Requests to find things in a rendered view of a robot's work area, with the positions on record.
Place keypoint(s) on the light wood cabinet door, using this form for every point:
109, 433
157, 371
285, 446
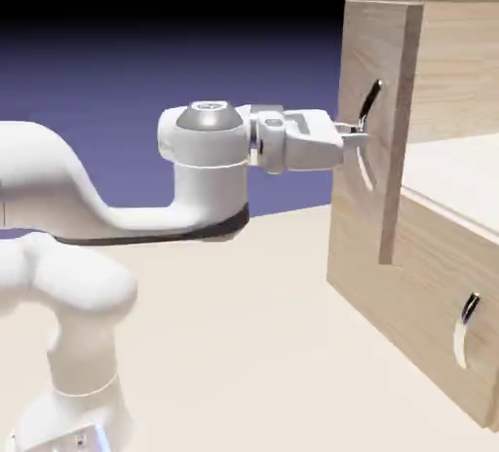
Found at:
362, 218
425, 304

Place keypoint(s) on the light wood cabinet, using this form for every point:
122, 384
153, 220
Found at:
460, 70

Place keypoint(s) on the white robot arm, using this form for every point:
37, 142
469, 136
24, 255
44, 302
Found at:
202, 183

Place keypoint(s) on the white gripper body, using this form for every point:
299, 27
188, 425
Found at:
315, 148

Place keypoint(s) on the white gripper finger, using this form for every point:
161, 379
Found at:
354, 140
343, 126

